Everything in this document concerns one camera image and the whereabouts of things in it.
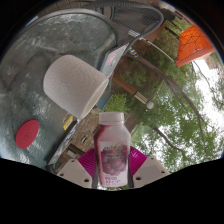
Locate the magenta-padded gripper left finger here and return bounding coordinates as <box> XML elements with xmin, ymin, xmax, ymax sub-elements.
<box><xmin>56</xmin><ymin>147</ymin><xmax>100</xmax><ymax>190</ymax></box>

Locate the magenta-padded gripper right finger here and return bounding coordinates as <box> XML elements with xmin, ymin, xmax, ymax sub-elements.
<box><xmin>127</xmin><ymin>146</ymin><xmax>172</xmax><ymax>189</ymax></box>

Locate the pink juice bottle white cap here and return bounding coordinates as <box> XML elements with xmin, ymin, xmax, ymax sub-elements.
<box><xmin>93</xmin><ymin>111</ymin><xmax>131</xmax><ymax>188</ymax></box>

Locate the small yellow card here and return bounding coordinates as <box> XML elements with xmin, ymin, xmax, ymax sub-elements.
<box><xmin>63</xmin><ymin>115</ymin><xmax>74</xmax><ymax>131</ymax></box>

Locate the flat round red coaster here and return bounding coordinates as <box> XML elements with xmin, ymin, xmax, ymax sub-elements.
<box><xmin>15</xmin><ymin>119</ymin><xmax>40</xmax><ymax>150</ymax></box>

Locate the potted green plant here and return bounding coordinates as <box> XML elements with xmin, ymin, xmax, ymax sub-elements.
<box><xmin>98</xmin><ymin>91</ymin><xmax>131</xmax><ymax>114</ymax></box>

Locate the white textured cup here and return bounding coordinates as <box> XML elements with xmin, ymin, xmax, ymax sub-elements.
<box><xmin>42</xmin><ymin>54</ymin><xmax>110</xmax><ymax>120</ymax></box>

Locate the silver laptop with stickers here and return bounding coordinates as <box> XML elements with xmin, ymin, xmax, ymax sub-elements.
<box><xmin>99</xmin><ymin>43</ymin><xmax>129</xmax><ymax>79</ymax></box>

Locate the blue yellow striped bollard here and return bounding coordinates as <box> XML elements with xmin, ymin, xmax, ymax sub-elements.
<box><xmin>128</xmin><ymin>47</ymin><xmax>138</xmax><ymax>58</ymax></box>

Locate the orange canopy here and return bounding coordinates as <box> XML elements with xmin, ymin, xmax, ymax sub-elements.
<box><xmin>174</xmin><ymin>23</ymin><xmax>217</xmax><ymax>68</ymax></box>

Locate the grey wicker chair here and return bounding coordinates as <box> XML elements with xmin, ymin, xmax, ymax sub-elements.
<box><xmin>83</xmin><ymin>1</ymin><xmax>165</xmax><ymax>51</ymax></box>

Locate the wooden lamp post white globe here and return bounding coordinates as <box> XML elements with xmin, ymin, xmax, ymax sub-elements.
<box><xmin>111</xmin><ymin>73</ymin><xmax>155</xmax><ymax>110</ymax></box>

